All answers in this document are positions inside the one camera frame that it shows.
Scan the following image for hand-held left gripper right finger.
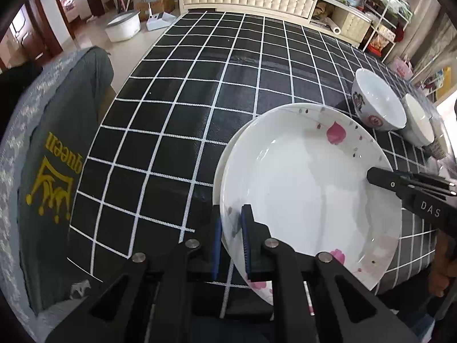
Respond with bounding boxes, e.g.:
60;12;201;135
241;205;419;343

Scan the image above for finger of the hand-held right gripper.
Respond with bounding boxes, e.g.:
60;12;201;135
366;166;457;201

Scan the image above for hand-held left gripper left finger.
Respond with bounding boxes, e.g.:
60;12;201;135
45;204;224;343

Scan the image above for blue patterned bowl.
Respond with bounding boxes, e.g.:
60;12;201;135
428;114;453;160

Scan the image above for white plate pink flowers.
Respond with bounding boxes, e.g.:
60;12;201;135
213;103;358;222
219;109;403;306

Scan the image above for person's right hand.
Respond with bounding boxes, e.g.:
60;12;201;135
428;246;457;298

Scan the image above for plain white bowl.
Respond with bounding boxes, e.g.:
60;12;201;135
400;93;436;147

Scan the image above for white bowl flower print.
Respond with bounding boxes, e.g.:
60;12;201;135
351;68;408;133

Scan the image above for pink bag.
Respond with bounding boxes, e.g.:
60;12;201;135
387;55;414;79

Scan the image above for black white checked tablecloth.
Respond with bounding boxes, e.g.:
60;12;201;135
67;11;457;317

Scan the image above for grey chair cover gold crown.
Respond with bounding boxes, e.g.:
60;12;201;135
0;46;115;343

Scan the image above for white plastic basin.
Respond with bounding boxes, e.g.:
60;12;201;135
105;11;141;42

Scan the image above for white wire shelf rack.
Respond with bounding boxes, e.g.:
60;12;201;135
362;0;413;63

